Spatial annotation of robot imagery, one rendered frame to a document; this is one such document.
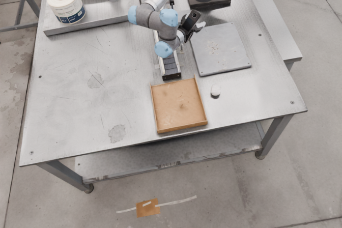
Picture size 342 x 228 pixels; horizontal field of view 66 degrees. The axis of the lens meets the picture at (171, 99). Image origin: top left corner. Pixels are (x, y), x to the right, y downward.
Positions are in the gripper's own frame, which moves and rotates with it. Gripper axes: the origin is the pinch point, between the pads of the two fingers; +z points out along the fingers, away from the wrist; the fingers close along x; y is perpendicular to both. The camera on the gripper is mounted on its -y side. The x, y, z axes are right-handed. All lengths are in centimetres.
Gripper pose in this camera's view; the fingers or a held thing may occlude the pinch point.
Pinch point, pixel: (198, 17)
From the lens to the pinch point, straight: 140.7
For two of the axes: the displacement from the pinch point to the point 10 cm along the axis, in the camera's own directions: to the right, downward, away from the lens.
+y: -3.6, 5.5, 7.5
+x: 7.9, 6.1, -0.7
